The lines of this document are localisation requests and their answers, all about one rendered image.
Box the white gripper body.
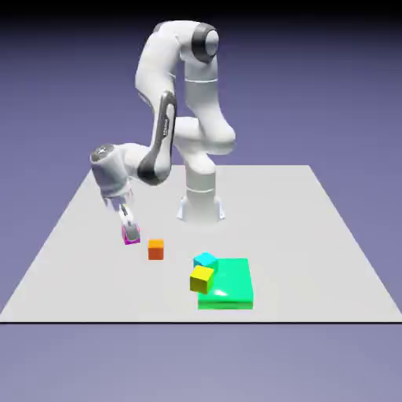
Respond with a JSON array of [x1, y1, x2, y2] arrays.
[[118, 203, 134, 227]]

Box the small magenta cube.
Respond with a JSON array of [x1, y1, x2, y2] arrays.
[[121, 223, 141, 247]]

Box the large green box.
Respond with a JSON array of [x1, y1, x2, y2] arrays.
[[197, 258, 254, 311]]

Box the small cyan cube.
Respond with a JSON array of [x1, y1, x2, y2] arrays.
[[193, 251, 219, 273]]

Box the small orange cube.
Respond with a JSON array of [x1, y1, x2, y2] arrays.
[[148, 239, 165, 261]]

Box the small yellow cube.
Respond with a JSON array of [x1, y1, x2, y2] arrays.
[[188, 265, 215, 295]]

